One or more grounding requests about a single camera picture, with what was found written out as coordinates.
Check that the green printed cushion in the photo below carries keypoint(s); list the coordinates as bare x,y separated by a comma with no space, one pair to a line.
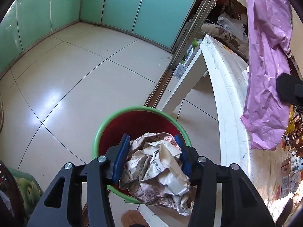
26,189

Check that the white barcode box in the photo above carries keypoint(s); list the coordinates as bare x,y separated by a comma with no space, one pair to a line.
180,71

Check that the small orange box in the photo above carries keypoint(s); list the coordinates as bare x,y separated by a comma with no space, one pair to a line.
286,177

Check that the metal sliding door frame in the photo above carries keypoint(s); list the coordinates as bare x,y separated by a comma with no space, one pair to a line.
201,11

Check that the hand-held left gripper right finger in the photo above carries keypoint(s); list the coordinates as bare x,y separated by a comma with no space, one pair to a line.
182,152

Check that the clear plastic bag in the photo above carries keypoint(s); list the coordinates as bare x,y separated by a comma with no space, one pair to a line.
230,24

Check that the brown patterned pillow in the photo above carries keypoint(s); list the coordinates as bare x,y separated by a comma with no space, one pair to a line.
222,32

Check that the purple plastic bag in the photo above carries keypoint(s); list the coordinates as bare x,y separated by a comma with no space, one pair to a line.
265,75

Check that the green white box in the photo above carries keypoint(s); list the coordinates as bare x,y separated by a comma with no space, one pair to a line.
192,52

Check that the white table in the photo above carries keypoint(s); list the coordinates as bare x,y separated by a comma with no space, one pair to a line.
227,94

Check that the brown slipper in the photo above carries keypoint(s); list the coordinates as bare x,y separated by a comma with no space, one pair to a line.
136,218

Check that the fruit printed tablecloth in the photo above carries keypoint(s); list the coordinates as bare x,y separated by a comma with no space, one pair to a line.
265,170

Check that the green rimmed red waste bin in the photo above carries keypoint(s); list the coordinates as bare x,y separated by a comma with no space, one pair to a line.
142,123

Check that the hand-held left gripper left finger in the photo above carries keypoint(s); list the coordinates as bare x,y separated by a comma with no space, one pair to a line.
122,157

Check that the newspaper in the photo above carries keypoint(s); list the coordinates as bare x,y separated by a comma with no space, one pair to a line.
156,170

